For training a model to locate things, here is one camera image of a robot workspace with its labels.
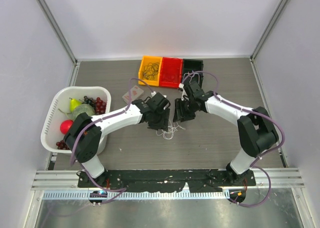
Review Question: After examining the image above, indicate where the red plastic bin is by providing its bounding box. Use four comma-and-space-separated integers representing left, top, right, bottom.
159, 57, 183, 89

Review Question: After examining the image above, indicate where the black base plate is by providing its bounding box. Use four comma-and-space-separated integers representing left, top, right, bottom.
77, 168, 256, 193

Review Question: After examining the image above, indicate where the small red grape bunch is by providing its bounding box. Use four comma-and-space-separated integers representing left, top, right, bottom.
56, 140, 70, 150

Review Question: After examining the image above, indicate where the black plastic bin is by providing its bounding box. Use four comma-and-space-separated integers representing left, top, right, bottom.
181, 59, 204, 88

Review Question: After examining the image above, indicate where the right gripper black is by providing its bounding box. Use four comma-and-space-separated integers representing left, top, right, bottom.
173, 97, 197, 122

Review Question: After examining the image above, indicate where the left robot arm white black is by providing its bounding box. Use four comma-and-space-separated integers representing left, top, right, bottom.
63, 92, 171, 188

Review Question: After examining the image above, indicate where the white plastic basket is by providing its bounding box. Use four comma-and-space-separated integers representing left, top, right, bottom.
40, 86, 112, 155

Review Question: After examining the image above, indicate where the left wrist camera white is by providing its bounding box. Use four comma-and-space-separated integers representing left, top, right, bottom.
151, 91, 167, 98

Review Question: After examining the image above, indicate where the green yellow pear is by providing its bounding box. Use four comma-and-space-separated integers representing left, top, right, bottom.
69, 98, 82, 112

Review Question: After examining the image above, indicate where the playing card box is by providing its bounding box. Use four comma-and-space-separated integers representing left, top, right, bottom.
122, 85, 144, 104

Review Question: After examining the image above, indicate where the dark red grape bunch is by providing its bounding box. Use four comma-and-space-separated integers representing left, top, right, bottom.
83, 96, 107, 115

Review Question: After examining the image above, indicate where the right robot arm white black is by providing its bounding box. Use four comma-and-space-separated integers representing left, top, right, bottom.
173, 81, 279, 186

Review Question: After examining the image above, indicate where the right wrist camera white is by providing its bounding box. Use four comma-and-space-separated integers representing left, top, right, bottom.
178, 83, 187, 101

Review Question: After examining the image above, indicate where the red apple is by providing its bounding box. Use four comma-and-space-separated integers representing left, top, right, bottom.
59, 119, 74, 135

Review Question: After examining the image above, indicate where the green melon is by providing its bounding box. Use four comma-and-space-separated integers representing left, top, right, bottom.
70, 104, 96, 121

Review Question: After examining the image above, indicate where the white slotted cable duct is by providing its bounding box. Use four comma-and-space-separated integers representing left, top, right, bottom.
42, 189, 230, 200

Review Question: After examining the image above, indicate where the yellow plastic bin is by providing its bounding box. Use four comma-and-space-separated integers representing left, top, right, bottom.
138, 55, 163, 87

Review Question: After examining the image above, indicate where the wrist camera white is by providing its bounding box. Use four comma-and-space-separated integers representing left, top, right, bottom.
178, 83, 187, 101
151, 91, 167, 98

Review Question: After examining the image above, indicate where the purple wire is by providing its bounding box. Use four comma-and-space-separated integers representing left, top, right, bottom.
140, 66, 159, 81
143, 62, 161, 73

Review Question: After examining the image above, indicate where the white wire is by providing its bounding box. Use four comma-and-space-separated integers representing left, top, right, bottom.
155, 119, 186, 140
183, 71, 202, 85

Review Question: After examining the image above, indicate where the aluminium frame rail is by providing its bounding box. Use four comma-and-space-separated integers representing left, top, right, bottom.
31, 169, 83, 190

